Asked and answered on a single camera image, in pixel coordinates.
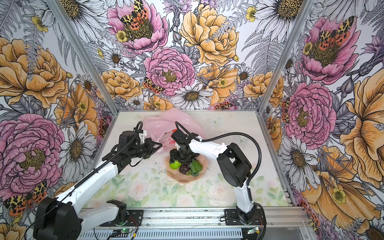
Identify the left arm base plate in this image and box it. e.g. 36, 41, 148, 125
100, 209, 144, 227

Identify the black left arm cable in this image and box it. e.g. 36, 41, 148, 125
23, 120, 144, 240

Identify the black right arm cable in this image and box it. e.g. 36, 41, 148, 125
174, 121, 268, 240

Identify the dark purple plum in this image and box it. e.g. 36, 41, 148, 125
179, 164, 190, 175

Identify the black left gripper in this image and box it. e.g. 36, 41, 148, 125
129, 137, 163, 159

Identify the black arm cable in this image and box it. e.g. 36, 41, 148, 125
174, 121, 268, 240
23, 120, 144, 240

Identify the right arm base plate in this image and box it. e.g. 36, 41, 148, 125
223, 207, 267, 226

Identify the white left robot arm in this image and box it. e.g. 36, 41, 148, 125
33, 138, 163, 240

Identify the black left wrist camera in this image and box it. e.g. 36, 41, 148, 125
118, 130, 147, 148

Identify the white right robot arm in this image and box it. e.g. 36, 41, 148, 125
169, 130, 262, 225

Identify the left aluminium corner post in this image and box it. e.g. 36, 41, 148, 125
47, 1, 119, 116

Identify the aluminium front rail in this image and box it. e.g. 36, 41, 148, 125
78, 207, 317, 240

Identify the pink plastic bag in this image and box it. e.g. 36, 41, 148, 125
143, 108, 205, 154

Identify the right aluminium corner post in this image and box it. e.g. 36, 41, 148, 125
258, 0, 315, 115

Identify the green lime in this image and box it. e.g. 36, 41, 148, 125
170, 161, 182, 170

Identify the aluminium corner post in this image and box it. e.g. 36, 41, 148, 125
47, 1, 119, 116
258, 0, 315, 115

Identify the pink flower-shaped bowl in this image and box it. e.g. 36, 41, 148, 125
164, 155, 209, 184

